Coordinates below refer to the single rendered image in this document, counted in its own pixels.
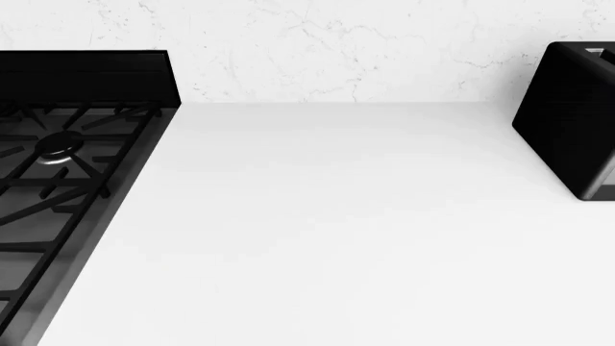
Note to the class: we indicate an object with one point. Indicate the black round gas burner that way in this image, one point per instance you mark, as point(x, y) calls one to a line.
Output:
point(60, 146)

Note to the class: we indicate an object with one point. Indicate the black toaster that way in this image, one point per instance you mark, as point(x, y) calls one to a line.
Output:
point(567, 119)

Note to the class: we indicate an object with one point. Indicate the black gas stove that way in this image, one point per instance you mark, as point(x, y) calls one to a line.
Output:
point(86, 75)

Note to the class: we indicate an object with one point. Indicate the black stove grate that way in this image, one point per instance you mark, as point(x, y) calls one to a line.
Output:
point(103, 180)

